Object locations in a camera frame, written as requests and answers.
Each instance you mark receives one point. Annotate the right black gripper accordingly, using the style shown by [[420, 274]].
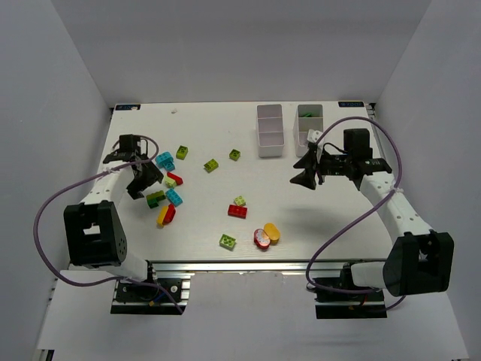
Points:
[[320, 168]]

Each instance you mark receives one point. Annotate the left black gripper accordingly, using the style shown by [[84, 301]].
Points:
[[142, 177]]

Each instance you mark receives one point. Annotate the dark green 2x2 lego brick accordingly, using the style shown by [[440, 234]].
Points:
[[152, 203]]

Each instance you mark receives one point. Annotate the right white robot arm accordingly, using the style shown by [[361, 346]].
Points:
[[420, 260]]

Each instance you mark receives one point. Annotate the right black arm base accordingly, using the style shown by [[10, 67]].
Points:
[[330, 305]]

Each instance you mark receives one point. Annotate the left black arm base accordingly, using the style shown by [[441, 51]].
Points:
[[130, 299]]

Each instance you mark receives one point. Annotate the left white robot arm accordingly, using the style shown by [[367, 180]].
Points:
[[94, 232]]

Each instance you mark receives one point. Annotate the pale green small lego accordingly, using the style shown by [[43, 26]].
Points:
[[170, 182]]

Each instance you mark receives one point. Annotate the cyan arched lego brick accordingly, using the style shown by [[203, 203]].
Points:
[[165, 160]]

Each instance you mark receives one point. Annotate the cyan 2x3 lego plate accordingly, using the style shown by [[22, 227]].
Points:
[[173, 197]]

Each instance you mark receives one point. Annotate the red curved lego brick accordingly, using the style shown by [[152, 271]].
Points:
[[177, 179]]

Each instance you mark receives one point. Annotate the yellow small lego brick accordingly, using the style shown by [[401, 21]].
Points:
[[161, 217]]

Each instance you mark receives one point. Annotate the red curved lego piece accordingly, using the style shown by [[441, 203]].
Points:
[[169, 216]]

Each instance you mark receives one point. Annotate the olive square lego brick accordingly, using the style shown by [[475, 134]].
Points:
[[182, 152]]

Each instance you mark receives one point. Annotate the left white sorting container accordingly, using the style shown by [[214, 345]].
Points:
[[269, 130]]

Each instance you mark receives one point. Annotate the olive 2x2 lego brick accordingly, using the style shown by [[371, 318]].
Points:
[[211, 165]]

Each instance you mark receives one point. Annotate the yellow oval lego piece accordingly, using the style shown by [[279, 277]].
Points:
[[272, 232]]

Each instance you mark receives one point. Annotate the olive small square lego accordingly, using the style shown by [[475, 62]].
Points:
[[235, 155]]

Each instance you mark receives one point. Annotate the pale green 2x2 lego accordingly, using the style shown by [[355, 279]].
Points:
[[240, 201]]

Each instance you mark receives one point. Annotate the red 2x3 lego brick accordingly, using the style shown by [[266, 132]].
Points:
[[237, 211]]

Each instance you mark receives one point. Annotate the red flower lego piece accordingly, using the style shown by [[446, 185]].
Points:
[[261, 239]]

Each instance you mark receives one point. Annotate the lime 2x2 lego brick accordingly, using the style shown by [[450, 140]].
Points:
[[227, 242]]

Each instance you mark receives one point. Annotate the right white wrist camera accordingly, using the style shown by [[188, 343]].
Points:
[[315, 140]]

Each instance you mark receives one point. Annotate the aluminium table rail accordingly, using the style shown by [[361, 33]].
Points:
[[242, 266]]

